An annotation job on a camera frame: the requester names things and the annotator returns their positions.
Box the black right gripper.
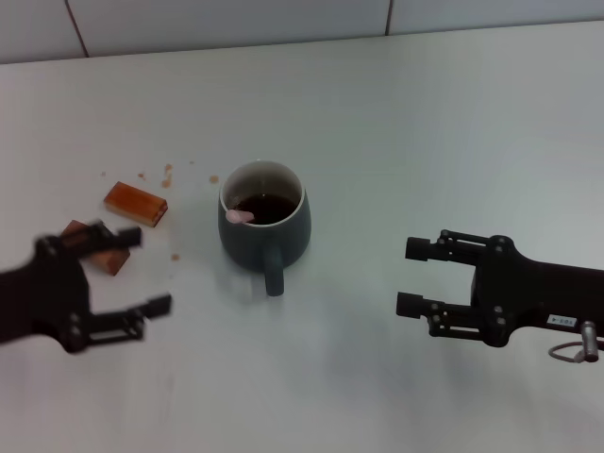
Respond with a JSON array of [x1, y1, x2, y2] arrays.
[[395, 229, 604, 348]]

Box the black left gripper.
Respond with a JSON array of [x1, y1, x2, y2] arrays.
[[0, 220, 174, 355]]

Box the grey ceramic mug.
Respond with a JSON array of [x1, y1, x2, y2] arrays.
[[217, 159, 312, 298]]

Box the brown wooden block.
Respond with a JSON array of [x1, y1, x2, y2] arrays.
[[59, 219, 131, 277]]

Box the orange grooved wooden block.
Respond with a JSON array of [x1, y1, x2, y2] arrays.
[[103, 180, 169, 229]]

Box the dark coffee liquid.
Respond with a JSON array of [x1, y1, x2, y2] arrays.
[[233, 193, 299, 226]]

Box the right gripper cable with plug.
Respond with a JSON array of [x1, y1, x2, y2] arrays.
[[546, 320, 604, 363]]

